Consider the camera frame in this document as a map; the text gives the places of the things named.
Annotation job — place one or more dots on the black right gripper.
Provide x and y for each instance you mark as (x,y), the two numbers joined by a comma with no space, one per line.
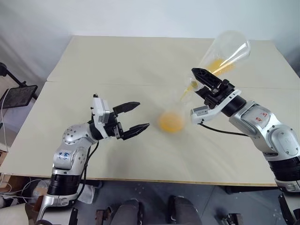
(218,93)

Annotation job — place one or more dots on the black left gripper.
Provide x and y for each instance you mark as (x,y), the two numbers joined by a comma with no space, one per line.
(113,130)

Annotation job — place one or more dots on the large clear conical flask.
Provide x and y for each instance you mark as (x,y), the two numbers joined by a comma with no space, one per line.
(225,47)

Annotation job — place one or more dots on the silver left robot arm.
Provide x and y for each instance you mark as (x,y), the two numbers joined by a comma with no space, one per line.
(70,159)

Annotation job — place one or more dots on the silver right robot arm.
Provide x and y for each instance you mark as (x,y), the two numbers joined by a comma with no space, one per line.
(257,122)

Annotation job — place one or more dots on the clear plastic bag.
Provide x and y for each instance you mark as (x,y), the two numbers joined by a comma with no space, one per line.
(87,193)

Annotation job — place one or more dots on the dark rounded shape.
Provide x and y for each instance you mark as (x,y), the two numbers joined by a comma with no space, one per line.
(130,212)
(184,211)

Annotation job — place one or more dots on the black table foot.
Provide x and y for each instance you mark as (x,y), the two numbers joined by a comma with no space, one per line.
(235,189)

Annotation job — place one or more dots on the black tablet screen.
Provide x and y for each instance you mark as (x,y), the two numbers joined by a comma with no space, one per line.
(17,96)

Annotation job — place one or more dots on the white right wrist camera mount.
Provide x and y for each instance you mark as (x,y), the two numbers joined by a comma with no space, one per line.
(199,114)

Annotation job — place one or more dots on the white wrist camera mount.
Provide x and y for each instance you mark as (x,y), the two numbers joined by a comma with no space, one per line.
(199,114)
(99,107)

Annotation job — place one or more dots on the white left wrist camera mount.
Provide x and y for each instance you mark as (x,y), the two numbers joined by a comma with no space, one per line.
(99,107)

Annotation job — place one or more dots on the rusty metal bracket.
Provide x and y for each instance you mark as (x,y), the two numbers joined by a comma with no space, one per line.
(230,218)
(102,215)

